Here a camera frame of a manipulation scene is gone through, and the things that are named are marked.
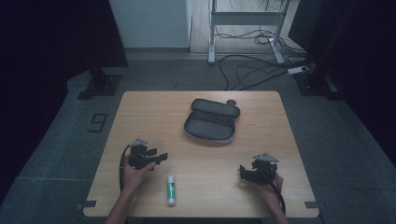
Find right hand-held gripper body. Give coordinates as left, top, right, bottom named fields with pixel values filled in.
left=251, top=152, right=280, bottom=187

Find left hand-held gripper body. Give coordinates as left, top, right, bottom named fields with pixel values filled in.
left=128, top=138, right=157, bottom=171

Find person's right hand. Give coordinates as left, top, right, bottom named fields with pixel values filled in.
left=256, top=173, right=285, bottom=203

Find person's left hand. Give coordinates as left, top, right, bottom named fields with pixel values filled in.
left=120, top=155, right=157, bottom=194

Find white green glue stick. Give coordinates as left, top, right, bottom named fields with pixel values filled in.
left=166, top=174, right=177, bottom=208

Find open black pencil case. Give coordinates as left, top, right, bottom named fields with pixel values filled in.
left=182, top=97, right=242, bottom=146

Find black stand base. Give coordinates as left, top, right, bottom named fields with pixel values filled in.
left=77, top=65, right=123, bottom=101
left=293, top=68, right=345, bottom=101

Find white power strip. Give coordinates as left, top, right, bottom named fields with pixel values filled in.
left=286, top=65, right=310, bottom=77

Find dark curtain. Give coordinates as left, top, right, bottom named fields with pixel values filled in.
left=288, top=0, right=396, bottom=169
left=0, top=0, right=129, bottom=206

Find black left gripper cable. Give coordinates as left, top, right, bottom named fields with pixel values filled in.
left=118, top=144, right=133, bottom=194

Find black floor cables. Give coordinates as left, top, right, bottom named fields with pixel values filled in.
left=218, top=53, right=310, bottom=91

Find black cable bundle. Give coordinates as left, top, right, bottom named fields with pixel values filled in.
left=214, top=25, right=308, bottom=59

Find white metal desk frame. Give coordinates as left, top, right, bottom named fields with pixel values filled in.
left=207, top=0, right=291, bottom=66

